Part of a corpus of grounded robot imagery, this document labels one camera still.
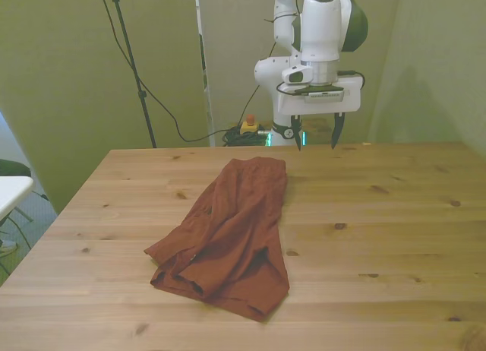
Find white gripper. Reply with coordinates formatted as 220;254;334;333
276;74;362;152

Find rust red shorts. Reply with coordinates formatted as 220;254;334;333
143;157;292;324

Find yellow emergency stop button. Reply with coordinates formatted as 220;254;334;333
239;114;260;136

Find black tripod stand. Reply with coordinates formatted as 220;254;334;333
107;0;158;149

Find dark chair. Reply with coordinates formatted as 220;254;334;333
0;158;32;178

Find white folding table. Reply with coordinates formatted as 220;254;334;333
0;175;36;225

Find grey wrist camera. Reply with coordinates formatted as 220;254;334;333
294;85;346;104

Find coiled black cables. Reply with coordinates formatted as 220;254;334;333
221;125;273;147

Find white vertical rail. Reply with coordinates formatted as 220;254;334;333
194;0;214;147

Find black hanging cable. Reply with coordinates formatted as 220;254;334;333
96;0;229;144

